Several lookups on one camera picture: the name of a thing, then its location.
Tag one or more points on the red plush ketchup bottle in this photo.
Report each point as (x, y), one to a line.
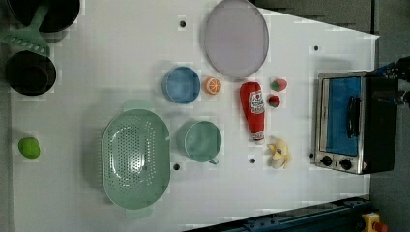
(254, 110)

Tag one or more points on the pink plush strawberry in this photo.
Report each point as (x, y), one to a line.
(279, 84)

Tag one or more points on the green plastic strainer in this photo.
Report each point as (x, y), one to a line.
(136, 158)

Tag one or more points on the silver black toaster oven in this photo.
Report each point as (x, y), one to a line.
(355, 122)

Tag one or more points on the red plush strawberry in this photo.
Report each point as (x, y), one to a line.
(274, 101)

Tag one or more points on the orange slice toy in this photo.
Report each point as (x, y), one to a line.
(212, 86)

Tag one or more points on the plush peeled banana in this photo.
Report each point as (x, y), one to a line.
(281, 156)

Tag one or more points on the yellow red emergency button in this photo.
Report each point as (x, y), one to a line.
(373, 223)

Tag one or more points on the grey round plate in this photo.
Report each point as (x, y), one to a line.
(236, 38)

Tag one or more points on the green slotted spatula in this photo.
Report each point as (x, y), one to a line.
(30, 38)

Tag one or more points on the black cup with spatula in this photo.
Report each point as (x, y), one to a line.
(61, 13)

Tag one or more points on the green mug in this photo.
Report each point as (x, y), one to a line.
(199, 141)

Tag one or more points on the blue metal frame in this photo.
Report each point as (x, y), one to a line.
(337, 216)

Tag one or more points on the blue bowl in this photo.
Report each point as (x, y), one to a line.
(181, 85)

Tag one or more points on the green plush lime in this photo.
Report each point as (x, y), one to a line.
(29, 147)

